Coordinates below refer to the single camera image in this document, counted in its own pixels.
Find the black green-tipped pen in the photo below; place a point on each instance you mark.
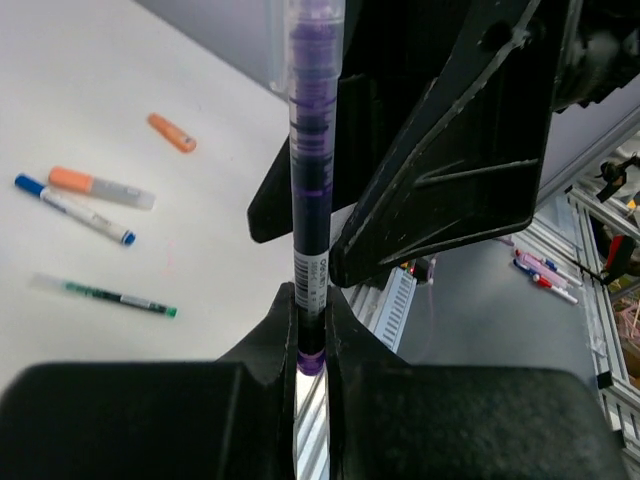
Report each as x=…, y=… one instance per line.
x=113, y=297

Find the white blue-capped pen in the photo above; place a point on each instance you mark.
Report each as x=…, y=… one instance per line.
x=78, y=212

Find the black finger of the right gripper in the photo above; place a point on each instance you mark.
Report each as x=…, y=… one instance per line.
x=354, y=73
x=466, y=164

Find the aluminium front rail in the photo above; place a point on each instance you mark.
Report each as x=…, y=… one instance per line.
x=350, y=348

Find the white slotted cable duct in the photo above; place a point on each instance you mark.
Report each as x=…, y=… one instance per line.
x=390, y=316

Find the purple pen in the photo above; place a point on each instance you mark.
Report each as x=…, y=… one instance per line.
x=312, y=119

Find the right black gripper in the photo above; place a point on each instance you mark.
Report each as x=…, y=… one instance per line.
x=602, y=55

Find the orange highlighter pen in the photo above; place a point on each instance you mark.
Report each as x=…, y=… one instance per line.
x=172, y=133

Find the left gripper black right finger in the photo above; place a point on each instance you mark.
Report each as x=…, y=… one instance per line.
x=472, y=422

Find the pens on floor outside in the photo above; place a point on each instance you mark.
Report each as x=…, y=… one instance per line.
x=546, y=275

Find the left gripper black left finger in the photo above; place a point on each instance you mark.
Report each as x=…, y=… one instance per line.
x=231, y=418

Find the clear pen cap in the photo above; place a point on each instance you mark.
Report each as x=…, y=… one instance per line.
x=48, y=283
x=305, y=40

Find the grey orange-tipped marker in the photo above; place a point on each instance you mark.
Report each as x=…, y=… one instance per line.
x=95, y=187

